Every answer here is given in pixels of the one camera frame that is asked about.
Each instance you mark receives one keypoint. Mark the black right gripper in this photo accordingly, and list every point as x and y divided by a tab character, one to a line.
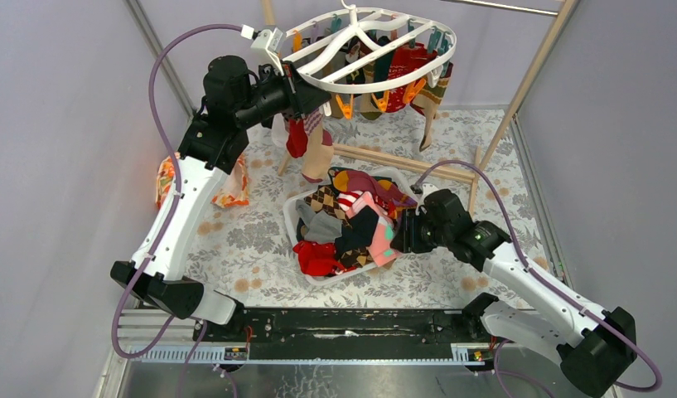
406	233

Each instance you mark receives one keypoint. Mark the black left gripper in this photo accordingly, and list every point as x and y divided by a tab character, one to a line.
297	91

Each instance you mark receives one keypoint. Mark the red white sock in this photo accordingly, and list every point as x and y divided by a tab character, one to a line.
297	138

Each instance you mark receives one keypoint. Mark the beige sock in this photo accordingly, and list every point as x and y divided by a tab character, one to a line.
319	153

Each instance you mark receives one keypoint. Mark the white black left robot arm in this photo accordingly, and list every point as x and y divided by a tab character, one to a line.
235	99

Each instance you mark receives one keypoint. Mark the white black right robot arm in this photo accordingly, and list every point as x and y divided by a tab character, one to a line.
590	344

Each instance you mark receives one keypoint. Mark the white oval clip hanger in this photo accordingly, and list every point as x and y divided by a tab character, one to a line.
383	31

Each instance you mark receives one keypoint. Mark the dark teal hanging sock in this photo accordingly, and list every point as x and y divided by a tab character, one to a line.
381	74

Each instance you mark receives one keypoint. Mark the grey sock in basket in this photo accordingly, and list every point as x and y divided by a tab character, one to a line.
321	227

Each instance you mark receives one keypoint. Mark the brown argyle sock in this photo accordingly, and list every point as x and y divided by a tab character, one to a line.
324	199

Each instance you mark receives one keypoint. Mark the small red crumpled sock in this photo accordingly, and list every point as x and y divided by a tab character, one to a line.
318	260

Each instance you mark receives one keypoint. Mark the orange clothespin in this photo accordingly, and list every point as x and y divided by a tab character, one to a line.
412	90

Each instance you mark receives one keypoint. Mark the red patterned hanging sock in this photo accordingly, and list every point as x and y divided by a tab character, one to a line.
405	59

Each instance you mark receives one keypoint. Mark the floral orange fabric bag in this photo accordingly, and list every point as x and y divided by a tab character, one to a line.
234	184

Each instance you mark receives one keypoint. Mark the olive striped hanging sock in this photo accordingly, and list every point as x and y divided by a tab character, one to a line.
427	102

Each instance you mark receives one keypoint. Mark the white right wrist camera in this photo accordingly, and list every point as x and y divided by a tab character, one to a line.
421	192

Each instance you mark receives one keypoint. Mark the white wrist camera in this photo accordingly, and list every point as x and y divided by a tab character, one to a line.
421	192
265	44

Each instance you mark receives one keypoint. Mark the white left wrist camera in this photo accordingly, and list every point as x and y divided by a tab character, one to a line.
265	44

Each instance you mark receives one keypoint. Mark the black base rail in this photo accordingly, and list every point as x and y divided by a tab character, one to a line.
348	334

